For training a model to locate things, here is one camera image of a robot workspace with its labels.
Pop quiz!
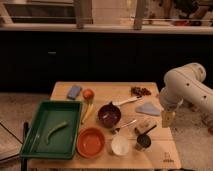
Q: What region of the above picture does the white handled dish brush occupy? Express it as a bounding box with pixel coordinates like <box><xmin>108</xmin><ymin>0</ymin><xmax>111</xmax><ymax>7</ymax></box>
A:
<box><xmin>110</xmin><ymin>96</ymin><xmax>143</xmax><ymax>106</ymax></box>

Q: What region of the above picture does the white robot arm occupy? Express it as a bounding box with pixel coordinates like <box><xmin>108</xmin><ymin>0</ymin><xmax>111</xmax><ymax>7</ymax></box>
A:
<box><xmin>159</xmin><ymin>63</ymin><xmax>213</xmax><ymax>128</ymax></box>

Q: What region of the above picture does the dark purple bowl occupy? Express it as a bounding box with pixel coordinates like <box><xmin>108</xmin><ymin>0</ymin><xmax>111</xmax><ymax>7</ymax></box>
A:
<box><xmin>98</xmin><ymin>102</ymin><xmax>121</xmax><ymax>128</ymax></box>

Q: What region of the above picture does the red orange bowl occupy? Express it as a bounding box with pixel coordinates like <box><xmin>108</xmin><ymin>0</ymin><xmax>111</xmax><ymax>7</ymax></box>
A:
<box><xmin>76</xmin><ymin>127</ymin><xmax>105</xmax><ymax>158</ymax></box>

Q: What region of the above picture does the light blue cloth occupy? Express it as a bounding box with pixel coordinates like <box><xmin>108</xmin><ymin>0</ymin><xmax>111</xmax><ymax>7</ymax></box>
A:
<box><xmin>135</xmin><ymin>102</ymin><xmax>161</xmax><ymax>116</ymax></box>

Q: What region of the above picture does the clear plastic piece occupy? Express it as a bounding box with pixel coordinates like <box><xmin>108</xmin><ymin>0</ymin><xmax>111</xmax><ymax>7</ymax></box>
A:
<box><xmin>137</xmin><ymin>119</ymin><xmax>151</xmax><ymax>132</ymax></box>

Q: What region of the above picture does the dark red grapes bunch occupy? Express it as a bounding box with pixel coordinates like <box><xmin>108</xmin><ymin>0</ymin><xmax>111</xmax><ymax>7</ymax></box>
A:
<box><xmin>131</xmin><ymin>87</ymin><xmax>151</xmax><ymax>96</ymax></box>

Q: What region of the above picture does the metal spoon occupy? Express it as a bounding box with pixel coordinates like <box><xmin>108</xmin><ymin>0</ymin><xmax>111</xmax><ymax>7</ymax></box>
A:
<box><xmin>110</xmin><ymin>119</ymin><xmax>137</xmax><ymax>134</ymax></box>

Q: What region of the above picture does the white cup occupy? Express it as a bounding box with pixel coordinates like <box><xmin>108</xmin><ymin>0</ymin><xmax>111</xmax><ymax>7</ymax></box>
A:
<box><xmin>111</xmin><ymin>135</ymin><xmax>129</xmax><ymax>156</ymax></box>

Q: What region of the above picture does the yellow banana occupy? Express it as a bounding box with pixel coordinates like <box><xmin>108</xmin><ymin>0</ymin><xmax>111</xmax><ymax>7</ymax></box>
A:
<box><xmin>81</xmin><ymin>103</ymin><xmax>94</xmax><ymax>124</ymax></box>

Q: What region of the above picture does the red tomato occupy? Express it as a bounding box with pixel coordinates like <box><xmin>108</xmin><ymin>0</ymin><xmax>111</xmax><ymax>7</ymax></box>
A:
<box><xmin>83</xmin><ymin>89</ymin><xmax>94</xmax><ymax>100</ymax></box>

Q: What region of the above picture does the blue sponge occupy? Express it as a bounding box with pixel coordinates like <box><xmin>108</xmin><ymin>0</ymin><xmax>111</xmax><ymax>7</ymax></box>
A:
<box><xmin>67</xmin><ymin>85</ymin><xmax>82</xmax><ymax>100</ymax></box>

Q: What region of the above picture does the green plastic tray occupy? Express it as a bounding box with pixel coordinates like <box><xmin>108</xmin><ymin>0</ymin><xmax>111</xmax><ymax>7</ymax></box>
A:
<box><xmin>20</xmin><ymin>101</ymin><xmax>82</xmax><ymax>160</ymax></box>

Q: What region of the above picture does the metal measuring cup black handle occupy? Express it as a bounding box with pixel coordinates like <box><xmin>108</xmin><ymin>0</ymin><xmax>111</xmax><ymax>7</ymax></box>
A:
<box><xmin>134</xmin><ymin>126</ymin><xmax>155</xmax><ymax>150</ymax></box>

